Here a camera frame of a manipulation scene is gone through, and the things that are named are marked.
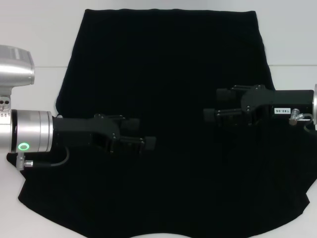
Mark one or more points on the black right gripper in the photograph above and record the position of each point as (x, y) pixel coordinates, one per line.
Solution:
(284, 101)

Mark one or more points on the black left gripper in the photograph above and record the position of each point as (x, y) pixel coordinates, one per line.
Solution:
(79, 134)

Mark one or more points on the black t-shirt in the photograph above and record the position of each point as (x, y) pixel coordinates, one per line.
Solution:
(173, 74)

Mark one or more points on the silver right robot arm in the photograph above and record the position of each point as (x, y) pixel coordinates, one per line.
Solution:
(315, 104)

